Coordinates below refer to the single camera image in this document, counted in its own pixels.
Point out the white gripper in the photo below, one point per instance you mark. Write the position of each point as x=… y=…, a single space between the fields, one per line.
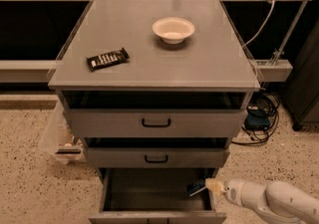
x=233 y=191

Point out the blue rxbar blueberry bar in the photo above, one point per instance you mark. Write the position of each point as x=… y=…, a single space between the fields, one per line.
x=195 y=187

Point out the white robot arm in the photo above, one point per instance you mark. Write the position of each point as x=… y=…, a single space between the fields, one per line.
x=276 y=203

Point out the grey bottom drawer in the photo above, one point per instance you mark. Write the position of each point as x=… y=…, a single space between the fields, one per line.
x=154 y=196

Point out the grey drawer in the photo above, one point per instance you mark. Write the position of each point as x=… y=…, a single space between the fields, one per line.
x=137 y=123
x=154 y=196
x=157 y=157

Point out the grey drawer cabinet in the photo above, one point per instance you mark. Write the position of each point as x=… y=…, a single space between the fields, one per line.
x=208 y=71

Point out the grey middle drawer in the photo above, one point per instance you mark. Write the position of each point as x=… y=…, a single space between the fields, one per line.
x=157 y=157

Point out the grey top drawer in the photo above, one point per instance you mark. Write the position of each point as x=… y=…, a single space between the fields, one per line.
x=137 y=123

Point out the white paper bowl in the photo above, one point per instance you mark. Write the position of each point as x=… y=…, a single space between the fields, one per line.
x=173 y=30

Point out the clear plastic bin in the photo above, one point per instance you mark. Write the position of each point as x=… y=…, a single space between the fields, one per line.
x=58 y=141

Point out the black snack bar wrapper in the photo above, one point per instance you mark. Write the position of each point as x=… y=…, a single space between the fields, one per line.
x=109 y=59

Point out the metal railing beam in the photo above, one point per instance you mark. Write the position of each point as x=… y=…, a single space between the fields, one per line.
x=36 y=71

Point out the blue box with cables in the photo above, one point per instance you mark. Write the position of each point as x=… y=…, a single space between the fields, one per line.
x=262 y=119

